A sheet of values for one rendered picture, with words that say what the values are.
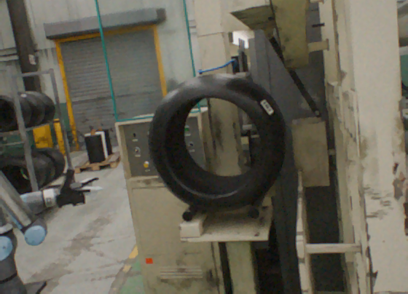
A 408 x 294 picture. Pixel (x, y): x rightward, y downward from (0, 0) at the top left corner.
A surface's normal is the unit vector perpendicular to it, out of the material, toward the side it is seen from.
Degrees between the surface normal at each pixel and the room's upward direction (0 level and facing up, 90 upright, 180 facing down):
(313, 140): 90
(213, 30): 90
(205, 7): 90
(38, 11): 90
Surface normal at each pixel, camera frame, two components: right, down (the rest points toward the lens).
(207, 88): -0.25, 0.00
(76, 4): -0.07, 0.16
